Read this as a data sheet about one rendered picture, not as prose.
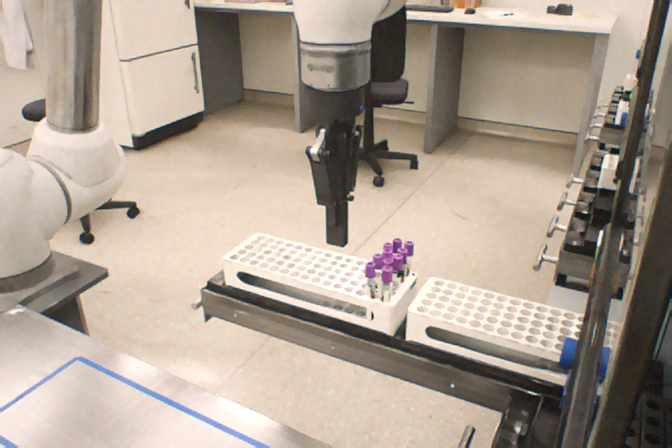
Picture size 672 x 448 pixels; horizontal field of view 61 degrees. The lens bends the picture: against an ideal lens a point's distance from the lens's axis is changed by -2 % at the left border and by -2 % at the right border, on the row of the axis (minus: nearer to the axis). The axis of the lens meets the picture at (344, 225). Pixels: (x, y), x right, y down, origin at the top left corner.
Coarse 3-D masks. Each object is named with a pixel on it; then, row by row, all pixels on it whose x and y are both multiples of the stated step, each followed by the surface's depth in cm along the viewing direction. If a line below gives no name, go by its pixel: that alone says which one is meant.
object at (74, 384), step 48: (0, 336) 81; (48, 336) 81; (0, 384) 72; (48, 384) 72; (96, 384) 72; (144, 384) 72; (192, 384) 72; (0, 432) 65; (48, 432) 65; (96, 432) 65; (144, 432) 65; (192, 432) 65; (240, 432) 65; (288, 432) 65
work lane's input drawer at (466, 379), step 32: (224, 288) 93; (256, 320) 91; (288, 320) 88; (320, 320) 86; (320, 352) 87; (352, 352) 84; (384, 352) 81; (416, 352) 80; (416, 384) 81; (448, 384) 78; (480, 384) 76; (512, 384) 74; (544, 384) 73
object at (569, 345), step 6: (564, 342) 52; (570, 342) 52; (576, 342) 52; (564, 348) 52; (570, 348) 52; (564, 354) 52; (570, 354) 52; (564, 360) 52; (570, 360) 52; (564, 366) 52; (570, 366) 52
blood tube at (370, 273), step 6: (366, 264) 79; (372, 264) 80; (366, 270) 79; (372, 270) 79; (366, 276) 80; (372, 276) 80; (366, 282) 81; (372, 282) 80; (372, 288) 81; (372, 294) 81; (372, 312) 83; (372, 318) 83
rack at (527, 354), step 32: (448, 288) 84; (416, 320) 79; (448, 320) 77; (480, 320) 77; (512, 320) 77; (544, 320) 77; (576, 320) 77; (480, 352) 80; (512, 352) 80; (544, 352) 71
